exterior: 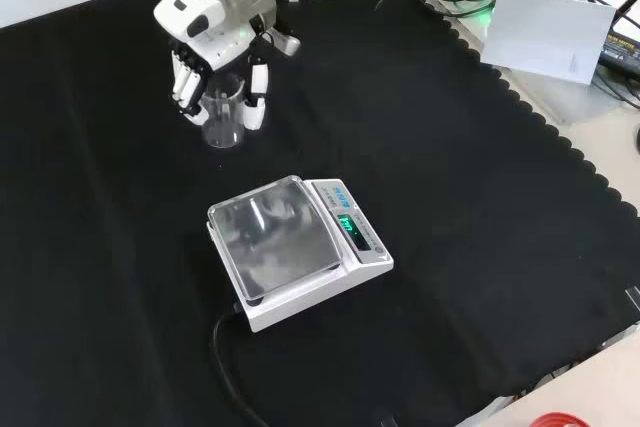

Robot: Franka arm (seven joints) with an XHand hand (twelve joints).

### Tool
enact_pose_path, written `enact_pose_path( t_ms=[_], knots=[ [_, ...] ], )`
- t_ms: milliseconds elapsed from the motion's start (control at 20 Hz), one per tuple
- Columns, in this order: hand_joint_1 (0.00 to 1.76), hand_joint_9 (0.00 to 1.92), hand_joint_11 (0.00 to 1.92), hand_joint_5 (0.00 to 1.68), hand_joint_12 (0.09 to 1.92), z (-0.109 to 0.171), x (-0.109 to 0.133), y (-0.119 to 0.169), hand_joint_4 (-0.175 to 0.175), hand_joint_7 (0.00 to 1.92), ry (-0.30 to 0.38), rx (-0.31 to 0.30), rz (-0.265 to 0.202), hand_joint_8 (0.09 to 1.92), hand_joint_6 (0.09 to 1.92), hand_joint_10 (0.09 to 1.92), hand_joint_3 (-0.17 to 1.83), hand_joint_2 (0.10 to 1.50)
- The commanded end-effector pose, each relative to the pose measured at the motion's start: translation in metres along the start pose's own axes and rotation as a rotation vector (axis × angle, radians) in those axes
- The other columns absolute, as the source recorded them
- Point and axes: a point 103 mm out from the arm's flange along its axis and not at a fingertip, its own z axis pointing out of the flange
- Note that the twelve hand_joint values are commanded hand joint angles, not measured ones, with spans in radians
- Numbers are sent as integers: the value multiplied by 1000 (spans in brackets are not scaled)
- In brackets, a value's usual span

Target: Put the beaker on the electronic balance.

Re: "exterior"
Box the red round object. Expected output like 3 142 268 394
525 412 589 427

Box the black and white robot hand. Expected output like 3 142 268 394
153 0 302 131

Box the black cloth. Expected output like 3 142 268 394
0 0 640 427

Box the clear glass beaker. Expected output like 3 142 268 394
199 72 247 150

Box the black power adapter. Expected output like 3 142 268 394
597 28 640 74

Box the white electronic balance steel pan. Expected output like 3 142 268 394
205 174 395 334

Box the pale board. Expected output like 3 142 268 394
480 0 618 85

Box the black balance power cable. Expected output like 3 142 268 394
211 299 272 427

